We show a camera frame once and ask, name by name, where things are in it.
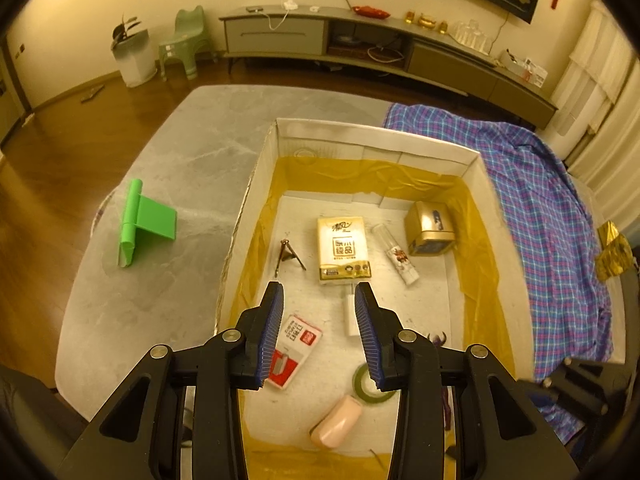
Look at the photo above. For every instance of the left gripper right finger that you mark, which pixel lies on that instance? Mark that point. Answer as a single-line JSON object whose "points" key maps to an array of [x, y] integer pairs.
{"points": [[378, 328]]}

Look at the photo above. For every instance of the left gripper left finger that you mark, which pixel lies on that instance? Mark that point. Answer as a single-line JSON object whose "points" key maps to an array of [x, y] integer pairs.
{"points": [[259, 328]]}

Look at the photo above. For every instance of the white power adapter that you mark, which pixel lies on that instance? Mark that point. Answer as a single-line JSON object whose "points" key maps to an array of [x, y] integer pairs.
{"points": [[350, 319]]}

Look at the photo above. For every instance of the red white staples box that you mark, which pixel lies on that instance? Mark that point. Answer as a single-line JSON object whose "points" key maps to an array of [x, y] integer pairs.
{"points": [[295, 344]]}

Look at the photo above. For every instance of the green tape roll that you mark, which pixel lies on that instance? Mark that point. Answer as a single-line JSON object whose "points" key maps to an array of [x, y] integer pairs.
{"points": [[366, 390]]}

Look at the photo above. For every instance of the pink binder clip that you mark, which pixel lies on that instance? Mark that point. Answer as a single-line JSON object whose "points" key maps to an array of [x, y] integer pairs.
{"points": [[287, 253]]}

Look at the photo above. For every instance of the white gold tissue pack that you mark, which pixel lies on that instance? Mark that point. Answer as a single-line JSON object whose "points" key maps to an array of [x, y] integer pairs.
{"points": [[343, 250]]}

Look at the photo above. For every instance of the white pink stapler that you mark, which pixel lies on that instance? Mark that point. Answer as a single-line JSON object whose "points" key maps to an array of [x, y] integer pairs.
{"points": [[333, 429]]}

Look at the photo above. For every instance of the gold square tin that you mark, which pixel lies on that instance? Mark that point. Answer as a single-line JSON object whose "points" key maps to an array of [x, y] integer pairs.
{"points": [[429, 229]]}

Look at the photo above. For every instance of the blue plaid cloth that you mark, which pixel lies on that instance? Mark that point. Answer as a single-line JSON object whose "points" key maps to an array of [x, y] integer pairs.
{"points": [[551, 227]]}

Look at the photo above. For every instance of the green phone stand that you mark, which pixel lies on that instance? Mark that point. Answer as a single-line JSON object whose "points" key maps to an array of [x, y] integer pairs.
{"points": [[143, 214]]}

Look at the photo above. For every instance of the gold glass jar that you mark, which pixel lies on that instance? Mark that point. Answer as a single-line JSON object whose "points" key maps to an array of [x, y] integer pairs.
{"points": [[616, 256]]}

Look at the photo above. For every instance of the remote control on floor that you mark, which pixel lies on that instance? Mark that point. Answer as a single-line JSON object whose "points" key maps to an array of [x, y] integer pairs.
{"points": [[91, 94]]}

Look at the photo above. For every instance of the white curtain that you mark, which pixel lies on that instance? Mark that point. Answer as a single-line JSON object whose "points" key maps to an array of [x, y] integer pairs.
{"points": [[595, 129]]}

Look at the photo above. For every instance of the grey tv cabinet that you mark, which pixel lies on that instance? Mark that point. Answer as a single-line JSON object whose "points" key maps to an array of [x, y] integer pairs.
{"points": [[391, 46]]}

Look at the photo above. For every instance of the white trash bin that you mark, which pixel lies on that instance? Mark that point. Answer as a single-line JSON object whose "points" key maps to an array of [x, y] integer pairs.
{"points": [[132, 51]]}

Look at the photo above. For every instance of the green plastic chair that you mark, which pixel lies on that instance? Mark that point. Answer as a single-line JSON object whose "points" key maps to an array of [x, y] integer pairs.
{"points": [[190, 38]]}

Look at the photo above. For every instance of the clear glass cups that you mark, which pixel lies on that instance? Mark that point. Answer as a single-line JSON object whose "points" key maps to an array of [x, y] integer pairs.
{"points": [[469, 35]]}

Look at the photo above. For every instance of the red tray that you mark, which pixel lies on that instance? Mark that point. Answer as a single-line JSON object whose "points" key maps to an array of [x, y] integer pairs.
{"points": [[369, 12]]}

